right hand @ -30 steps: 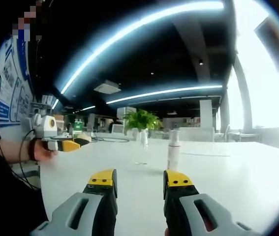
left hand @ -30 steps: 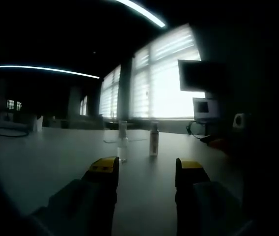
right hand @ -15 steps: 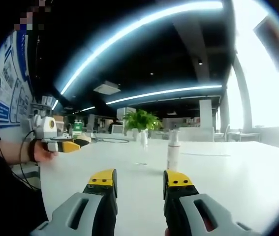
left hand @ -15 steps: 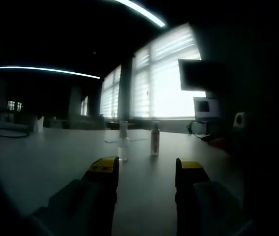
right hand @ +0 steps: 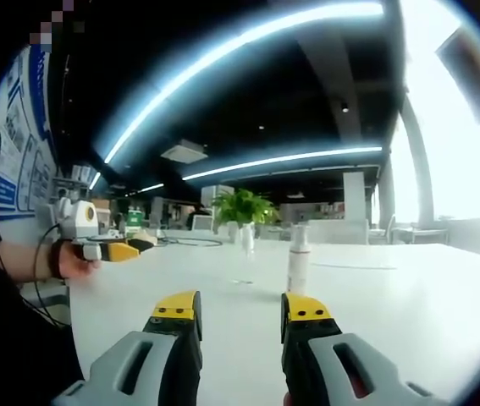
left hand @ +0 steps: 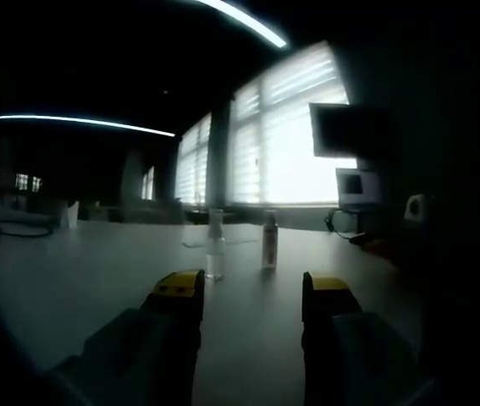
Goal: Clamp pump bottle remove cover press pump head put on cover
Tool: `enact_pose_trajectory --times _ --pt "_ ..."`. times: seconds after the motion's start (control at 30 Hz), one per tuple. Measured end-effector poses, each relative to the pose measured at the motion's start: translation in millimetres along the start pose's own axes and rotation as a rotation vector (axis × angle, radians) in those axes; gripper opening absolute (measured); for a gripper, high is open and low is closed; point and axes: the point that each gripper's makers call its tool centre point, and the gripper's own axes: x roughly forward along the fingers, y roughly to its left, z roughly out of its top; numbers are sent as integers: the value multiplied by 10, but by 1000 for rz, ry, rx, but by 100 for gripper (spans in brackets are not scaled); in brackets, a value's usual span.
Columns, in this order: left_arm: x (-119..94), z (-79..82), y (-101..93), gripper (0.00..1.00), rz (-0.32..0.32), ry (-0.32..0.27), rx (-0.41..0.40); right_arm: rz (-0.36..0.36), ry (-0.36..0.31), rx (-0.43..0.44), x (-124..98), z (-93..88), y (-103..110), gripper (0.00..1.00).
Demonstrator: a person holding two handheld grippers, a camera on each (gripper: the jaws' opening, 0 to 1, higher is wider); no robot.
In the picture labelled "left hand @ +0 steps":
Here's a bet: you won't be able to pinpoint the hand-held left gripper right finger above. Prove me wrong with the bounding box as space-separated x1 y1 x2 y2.
301 271 425 406

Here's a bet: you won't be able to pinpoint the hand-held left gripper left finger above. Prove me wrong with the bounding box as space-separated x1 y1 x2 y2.
47 268 206 406

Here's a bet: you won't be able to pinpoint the clear pump bottle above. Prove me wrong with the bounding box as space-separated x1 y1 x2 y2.
206 208 227 281

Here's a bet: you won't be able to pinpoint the white pump bottle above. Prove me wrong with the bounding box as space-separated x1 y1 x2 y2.
262 211 279 271

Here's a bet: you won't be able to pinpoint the white paper bag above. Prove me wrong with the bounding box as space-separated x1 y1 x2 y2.
64 200 80 229

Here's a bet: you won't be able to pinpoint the small white monitor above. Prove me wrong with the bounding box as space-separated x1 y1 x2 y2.
335 167 383 211

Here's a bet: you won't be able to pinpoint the white round device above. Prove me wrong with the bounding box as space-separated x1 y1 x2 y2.
404 193 431 222

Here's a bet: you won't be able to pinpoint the window blinds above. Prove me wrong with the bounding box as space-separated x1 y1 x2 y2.
174 40 358 206

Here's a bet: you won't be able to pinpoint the long ceiling light strip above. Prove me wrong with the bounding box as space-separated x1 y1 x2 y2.
0 113 176 138
195 0 288 49

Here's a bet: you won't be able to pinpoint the black cable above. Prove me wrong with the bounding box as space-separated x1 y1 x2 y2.
0 220 54 254

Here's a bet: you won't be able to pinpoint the dark wall monitor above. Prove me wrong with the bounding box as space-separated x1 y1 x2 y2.
309 101 393 160

